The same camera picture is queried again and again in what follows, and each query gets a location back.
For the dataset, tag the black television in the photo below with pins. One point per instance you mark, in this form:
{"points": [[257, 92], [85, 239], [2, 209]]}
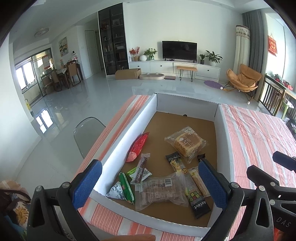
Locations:
{"points": [[179, 50]]}

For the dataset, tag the silver blue triangular packet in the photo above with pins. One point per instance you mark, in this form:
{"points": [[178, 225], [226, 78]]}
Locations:
{"points": [[115, 191]]}

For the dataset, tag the orange lounge chair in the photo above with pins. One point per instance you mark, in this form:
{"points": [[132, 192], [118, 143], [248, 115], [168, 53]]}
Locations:
{"points": [[245, 77]]}

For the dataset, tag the wooden bench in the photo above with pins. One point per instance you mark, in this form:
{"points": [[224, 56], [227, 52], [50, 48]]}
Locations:
{"points": [[186, 68]]}

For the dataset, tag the bread loaf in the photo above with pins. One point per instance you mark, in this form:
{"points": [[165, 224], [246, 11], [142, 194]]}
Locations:
{"points": [[186, 143]]}

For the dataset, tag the wooden dining set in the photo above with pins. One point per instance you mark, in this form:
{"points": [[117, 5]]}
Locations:
{"points": [[64, 75]]}

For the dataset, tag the brown sausage stick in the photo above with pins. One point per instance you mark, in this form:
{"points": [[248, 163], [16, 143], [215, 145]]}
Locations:
{"points": [[142, 168]]}

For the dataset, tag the white round vase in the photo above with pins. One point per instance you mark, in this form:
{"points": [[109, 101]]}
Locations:
{"points": [[143, 58]]}

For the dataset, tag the large potted plant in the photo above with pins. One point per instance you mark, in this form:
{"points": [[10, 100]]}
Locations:
{"points": [[214, 58]]}

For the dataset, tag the wall painting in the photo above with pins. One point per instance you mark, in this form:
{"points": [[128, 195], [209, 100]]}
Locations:
{"points": [[63, 46]]}

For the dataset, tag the small green box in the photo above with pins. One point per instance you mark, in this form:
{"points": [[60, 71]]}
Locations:
{"points": [[132, 172]]}

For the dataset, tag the small brown floor pad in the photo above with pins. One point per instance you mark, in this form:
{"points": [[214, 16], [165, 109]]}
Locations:
{"points": [[171, 77]]}

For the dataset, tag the round ceiling lamp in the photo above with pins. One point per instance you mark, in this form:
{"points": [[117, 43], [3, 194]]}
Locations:
{"points": [[41, 32]]}

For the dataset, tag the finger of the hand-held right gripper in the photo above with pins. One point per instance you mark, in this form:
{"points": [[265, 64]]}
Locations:
{"points": [[284, 161], [261, 176]]}

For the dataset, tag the person's left hand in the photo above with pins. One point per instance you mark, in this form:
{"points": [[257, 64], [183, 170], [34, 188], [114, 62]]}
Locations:
{"points": [[134, 238]]}

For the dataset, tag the striped tablecloth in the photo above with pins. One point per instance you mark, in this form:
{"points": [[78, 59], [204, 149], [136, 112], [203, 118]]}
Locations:
{"points": [[249, 134]]}

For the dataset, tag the white standing air conditioner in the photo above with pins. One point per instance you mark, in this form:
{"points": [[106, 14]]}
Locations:
{"points": [[241, 48]]}

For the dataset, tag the beige oval cat scratcher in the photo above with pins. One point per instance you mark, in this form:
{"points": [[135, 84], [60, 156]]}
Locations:
{"points": [[151, 77]]}

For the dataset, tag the grey curtain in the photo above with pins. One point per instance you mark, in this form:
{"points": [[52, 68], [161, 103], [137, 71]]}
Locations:
{"points": [[255, 39]]}

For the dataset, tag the red snack packet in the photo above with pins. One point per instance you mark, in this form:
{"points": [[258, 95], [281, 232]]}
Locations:
{"points": [[137, 146]]}

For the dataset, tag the floral patterned cloth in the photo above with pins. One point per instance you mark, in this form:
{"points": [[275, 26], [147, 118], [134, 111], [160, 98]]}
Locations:
{"points": [[13, 208]]}

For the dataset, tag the transparent grey chair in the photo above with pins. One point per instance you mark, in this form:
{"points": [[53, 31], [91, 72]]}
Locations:
{"points": [[89, 134]]}

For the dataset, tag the white TV cabinet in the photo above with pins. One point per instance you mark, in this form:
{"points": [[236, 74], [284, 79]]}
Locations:
{"points": [[159, 67]]}

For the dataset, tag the white cardboard box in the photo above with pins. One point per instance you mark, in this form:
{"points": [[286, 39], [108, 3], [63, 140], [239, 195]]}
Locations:
{"points": [[129, 129]]}

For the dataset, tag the dark snack bar packet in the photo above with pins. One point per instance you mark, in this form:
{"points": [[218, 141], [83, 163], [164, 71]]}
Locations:
{"points": [[198, 206]]}

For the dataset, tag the balcony glass door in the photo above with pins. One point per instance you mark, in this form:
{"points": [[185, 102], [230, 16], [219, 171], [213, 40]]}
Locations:
{"points": [[32, 74]]}

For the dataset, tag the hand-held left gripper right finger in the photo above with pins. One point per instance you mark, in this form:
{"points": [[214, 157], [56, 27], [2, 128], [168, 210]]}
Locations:
{"points": [[211, 183]]}

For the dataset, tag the clear bag of toast slices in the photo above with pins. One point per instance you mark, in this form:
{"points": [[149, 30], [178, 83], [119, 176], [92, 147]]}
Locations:
{"points": [[159, 191]]}

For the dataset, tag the black yellow snack bar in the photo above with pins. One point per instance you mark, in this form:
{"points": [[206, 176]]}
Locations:
{"points": [[174, 161]]}

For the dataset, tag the red wall hanging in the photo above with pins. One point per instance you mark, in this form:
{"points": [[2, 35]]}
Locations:
{"points": [[272, 45]]}

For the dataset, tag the pale cracker sandwich packet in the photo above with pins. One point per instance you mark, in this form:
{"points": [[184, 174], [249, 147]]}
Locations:
{"points": [[196, 179]]}

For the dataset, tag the small potted plant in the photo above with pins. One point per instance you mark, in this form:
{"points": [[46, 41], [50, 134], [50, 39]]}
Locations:
{"points": [[202, 59]]}

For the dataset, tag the purple round mat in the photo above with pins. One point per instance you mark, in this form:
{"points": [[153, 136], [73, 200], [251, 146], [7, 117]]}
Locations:
{"points": [[212, 84]]}

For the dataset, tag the dark glass cabinet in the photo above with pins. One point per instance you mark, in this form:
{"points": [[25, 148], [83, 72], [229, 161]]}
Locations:
{"points": [[113, 39]]}

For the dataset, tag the green candy packet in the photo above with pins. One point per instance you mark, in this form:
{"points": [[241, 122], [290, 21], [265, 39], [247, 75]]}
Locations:
{"points": [[126, 186]]}

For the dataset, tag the leafy green table plant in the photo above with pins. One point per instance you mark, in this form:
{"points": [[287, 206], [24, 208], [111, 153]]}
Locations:
{"points": [[150, 53]]}

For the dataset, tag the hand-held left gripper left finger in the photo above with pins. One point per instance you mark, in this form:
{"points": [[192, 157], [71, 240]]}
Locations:
{"points": [[89, 183]]}

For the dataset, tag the brown cardboard box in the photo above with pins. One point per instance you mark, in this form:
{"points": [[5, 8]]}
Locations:
{"points": [[127, 74]]}

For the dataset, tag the red flower arrangement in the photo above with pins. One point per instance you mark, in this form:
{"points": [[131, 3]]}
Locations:
{"points": [[134, 52]]}

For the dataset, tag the wooden slatted railing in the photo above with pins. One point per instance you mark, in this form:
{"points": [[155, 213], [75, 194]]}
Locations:
{"points": [[272, 97]]}

